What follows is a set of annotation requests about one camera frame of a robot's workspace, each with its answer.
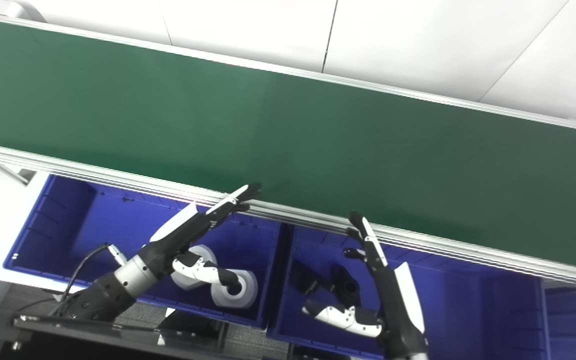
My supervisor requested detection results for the grey conveyor end housing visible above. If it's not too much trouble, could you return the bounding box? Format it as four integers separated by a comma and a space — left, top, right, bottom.
0, 0, 46, 23

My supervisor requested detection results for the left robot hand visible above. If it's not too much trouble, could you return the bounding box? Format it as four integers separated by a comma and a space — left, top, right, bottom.
140, 183, 263, 296

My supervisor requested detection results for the aluminium conveyor support strut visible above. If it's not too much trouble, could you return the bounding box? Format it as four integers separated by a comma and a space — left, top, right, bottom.
0, 160, 36, 187

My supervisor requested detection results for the white cylindrical plastic part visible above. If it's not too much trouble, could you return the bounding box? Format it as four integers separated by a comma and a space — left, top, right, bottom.
211, 269, 259, 309
170, 245, 219, 291

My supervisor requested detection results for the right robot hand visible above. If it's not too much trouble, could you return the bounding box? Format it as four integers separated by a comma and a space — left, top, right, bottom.
302, 210, 429, 357

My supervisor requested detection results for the black plastic part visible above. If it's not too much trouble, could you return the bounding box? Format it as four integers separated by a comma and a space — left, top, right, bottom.
289, 260, 320, 297
329, 265, 365, 307

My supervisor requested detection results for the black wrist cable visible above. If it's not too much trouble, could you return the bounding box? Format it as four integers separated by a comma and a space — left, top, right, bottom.
60, 243, 128, 303

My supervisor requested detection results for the black flat metal plate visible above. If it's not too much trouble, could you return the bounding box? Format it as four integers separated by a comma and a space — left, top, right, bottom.
0, 310, 229, 360

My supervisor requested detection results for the large blue plastic bin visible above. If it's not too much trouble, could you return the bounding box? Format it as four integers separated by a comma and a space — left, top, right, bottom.
542, 280, 576, 360
3, 174, 283, 328
268, 225, 544, 360

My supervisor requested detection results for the green conveyor belt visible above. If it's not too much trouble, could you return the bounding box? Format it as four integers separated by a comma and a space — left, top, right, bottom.
0, 10, 576, 293
0, 16, 576, 273

